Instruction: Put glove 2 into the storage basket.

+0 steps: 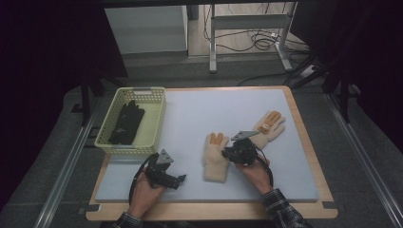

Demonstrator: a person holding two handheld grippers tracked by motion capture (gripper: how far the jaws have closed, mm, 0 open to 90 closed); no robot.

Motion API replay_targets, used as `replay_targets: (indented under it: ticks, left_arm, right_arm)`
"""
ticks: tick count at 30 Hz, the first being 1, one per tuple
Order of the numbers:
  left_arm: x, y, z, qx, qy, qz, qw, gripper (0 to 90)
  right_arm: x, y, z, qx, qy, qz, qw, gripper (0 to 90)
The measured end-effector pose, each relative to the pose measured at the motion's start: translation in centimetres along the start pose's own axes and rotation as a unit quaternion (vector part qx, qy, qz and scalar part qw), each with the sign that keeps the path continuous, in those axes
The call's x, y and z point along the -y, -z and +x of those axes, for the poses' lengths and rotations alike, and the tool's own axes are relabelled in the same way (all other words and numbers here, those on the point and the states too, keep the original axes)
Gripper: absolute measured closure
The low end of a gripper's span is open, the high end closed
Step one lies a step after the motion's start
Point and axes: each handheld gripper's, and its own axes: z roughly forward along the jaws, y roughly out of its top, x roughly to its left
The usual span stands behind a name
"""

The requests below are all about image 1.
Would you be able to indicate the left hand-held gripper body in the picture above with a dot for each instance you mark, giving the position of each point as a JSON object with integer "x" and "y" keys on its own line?
{"x": 158, "y": 172}

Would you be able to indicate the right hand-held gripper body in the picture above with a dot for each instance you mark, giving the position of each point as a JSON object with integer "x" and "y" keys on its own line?
{"x": 244, "y": 152}

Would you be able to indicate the beige glove with orange fingers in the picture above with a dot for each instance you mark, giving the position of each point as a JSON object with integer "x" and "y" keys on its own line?
{"x": 214, "y": 158}
{"x": 269, "y": 126}

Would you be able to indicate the pale yellow plastic basket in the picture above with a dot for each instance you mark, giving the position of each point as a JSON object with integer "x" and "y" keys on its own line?
{"x": 152, "y": 126}

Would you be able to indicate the black glove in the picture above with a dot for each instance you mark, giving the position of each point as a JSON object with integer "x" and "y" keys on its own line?
{"x": 126, "y": 123}

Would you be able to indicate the person's right hand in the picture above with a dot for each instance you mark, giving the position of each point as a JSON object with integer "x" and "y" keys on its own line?
{"x": 258, "y": 175}

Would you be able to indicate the person's left hand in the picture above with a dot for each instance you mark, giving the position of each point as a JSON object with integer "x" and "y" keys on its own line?
{"x": 144, "y": 196}

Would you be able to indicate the light grey table mat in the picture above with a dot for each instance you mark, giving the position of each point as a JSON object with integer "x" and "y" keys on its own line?
{"x": 196, "y": 120}

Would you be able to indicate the black stand legs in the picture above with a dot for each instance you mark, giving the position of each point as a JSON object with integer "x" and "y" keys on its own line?
{"x": 85, "y": 91}

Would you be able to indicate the black tripod stand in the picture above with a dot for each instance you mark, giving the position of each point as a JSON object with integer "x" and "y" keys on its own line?
{"x": 332, "y": 69}

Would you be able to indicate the white cabinet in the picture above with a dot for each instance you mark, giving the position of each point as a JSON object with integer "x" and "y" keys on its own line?
{"x": 145, "y": 28}

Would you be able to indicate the metal floor rail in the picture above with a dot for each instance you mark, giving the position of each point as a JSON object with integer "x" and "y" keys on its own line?
{"x": 367, "y": 164}
{"x": 63, "y": 177}

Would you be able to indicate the grey metal stand frame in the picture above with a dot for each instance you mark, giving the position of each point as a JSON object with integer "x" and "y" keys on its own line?
{"x": 247, "y": 22}

